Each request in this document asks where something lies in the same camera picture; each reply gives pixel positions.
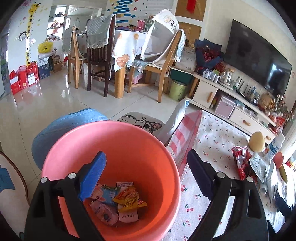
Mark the pink plastic trash bucket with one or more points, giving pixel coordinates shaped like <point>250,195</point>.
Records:
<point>132,154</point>

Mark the white electric kettle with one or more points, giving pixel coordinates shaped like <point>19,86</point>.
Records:
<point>225,78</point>

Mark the dark wooden chair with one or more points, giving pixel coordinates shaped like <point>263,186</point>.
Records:
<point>100,33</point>

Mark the black flat television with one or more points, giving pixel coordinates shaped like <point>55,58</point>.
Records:
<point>250,53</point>

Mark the red flower bouquet blue wrap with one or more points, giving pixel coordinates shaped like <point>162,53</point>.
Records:
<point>208,54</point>

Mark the green waste bin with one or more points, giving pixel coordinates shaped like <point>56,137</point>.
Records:
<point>177,90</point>

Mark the light wooden chair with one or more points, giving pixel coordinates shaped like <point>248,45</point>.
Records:
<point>161,66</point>
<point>75,58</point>

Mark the light wooden chair left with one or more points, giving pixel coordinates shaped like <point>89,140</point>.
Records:
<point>75,58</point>

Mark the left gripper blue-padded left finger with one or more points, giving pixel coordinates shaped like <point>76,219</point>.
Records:
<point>45,220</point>

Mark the red snack wrapper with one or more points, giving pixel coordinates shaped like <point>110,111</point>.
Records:
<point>242,156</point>

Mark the dining table with orange cloth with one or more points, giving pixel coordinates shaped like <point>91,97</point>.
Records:
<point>127,45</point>

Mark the white tv cabinet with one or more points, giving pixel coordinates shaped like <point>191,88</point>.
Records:
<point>248,118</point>

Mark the white milk carton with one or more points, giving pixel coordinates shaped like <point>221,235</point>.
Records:
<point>273,147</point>

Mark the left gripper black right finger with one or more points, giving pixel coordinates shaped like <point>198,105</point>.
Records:
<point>247,220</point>

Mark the pink storage box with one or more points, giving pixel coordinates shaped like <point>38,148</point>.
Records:
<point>224,106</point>

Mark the cat print seat cushion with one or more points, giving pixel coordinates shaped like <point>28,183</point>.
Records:
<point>143,121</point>

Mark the white plastic bag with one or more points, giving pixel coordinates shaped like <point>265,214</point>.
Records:
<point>266,174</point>

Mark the yellow shopping bag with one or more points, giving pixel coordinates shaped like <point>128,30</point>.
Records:
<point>45,47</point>

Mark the yellow snack packet in bucket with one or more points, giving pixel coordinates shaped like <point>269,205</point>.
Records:
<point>129,200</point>

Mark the pink checkered cloth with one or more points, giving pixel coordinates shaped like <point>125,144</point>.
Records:
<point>184,138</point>

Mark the light wooden chair right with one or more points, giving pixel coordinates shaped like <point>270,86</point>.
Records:
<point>161,66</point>

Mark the yellow banana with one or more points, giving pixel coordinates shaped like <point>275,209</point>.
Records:
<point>283,174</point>

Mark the red gift bags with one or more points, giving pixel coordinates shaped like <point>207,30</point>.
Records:
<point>24,77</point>

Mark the red apple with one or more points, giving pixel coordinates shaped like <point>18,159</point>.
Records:
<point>278,160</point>

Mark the yellow round pear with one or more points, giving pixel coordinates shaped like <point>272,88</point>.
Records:
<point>256,142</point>

